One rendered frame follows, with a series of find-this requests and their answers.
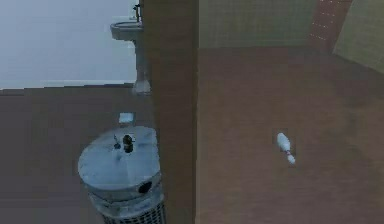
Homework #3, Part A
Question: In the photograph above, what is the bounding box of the black sink faucet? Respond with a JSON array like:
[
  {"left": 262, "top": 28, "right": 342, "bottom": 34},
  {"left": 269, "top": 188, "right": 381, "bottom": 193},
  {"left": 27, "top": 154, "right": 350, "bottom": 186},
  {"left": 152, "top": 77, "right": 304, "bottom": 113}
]
[{"left": 133, "top": 3, "right": 142, "bottom": 23}]

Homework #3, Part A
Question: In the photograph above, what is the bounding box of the white bowling pin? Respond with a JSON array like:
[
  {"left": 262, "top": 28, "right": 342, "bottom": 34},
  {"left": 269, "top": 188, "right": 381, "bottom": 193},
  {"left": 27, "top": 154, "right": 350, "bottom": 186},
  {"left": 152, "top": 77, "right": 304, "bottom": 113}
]
[{"left": 276, "top": 132, "right": 297, "bottom": 165}]

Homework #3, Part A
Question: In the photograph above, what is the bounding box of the grey pedestal sink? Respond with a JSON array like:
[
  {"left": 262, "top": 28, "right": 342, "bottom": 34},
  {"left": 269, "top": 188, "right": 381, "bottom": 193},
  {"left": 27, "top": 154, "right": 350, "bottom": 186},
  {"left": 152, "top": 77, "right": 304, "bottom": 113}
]
[{"left": 110, "top": 20, "right": 152, "bottom": 94}]

